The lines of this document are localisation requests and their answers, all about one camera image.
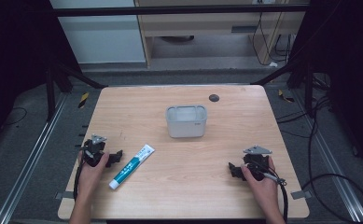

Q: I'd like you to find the person's right hand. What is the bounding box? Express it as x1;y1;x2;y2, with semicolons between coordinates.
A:
240;156;284;213

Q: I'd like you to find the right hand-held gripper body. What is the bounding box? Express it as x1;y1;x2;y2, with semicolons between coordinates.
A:
242;145;273;182

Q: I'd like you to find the person's left hand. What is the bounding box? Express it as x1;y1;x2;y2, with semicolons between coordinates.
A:
76;150;111;201

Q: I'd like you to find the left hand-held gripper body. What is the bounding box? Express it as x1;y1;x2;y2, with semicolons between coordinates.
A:
81;133;109;168

